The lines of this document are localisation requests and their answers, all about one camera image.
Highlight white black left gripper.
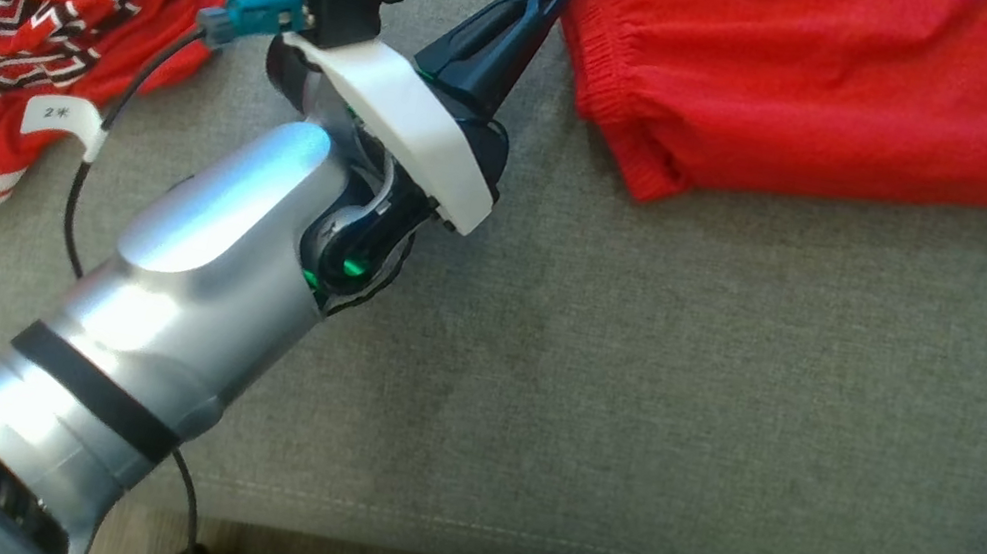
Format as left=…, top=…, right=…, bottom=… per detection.
left=253, top=0, right=578, bottom=249

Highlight red basketball shorts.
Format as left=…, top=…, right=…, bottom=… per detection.
left=499, top=0, right=987, bottom=263

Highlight grey fabric sofa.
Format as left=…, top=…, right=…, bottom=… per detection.
left=0, top=0, right=987, bottom=554

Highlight black cable teal plug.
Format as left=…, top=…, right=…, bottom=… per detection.
left=0, top=0, right=296, bottom=554

